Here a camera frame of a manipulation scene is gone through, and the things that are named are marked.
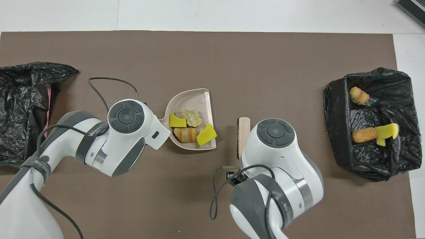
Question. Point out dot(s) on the brown bread roll toy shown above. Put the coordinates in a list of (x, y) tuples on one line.
[(363, 135)]

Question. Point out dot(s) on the pink plastic bin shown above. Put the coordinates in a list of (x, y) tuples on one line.
[(46, 113)]

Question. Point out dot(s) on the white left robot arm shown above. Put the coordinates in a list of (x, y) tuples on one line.
[(129, 139)]

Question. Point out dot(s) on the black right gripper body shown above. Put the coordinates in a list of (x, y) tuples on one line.
[(237, 178)]

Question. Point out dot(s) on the dark grey ribbed box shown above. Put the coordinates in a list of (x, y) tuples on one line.
[(415, 8)]

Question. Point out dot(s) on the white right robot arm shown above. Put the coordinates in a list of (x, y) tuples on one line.
[(275, 156)]

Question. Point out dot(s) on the pale food toy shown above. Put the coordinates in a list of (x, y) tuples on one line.
[(192, 117)]

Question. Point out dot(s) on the crumpled black trash bag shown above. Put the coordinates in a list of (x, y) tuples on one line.
[(20, 109)]

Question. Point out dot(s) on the beige hand brush black bristles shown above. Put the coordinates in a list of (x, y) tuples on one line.
[(245, 132)]

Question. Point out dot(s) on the yellow sponge chunk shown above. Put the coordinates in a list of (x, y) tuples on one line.
[(206, 135)]

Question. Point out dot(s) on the brown table mat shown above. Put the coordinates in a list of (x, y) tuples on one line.
[(166, 199)]

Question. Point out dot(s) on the notched yellow sponge piece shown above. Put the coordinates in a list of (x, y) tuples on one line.
[(388, 131)]

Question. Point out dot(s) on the small yellow sponge wedge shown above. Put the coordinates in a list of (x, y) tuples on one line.
[(176, 122)]

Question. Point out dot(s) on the beige plastic dustpan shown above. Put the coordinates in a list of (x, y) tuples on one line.
[(199, 99)]

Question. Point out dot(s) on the black bag lined bin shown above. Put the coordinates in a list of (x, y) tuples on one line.
[(375, 162)]

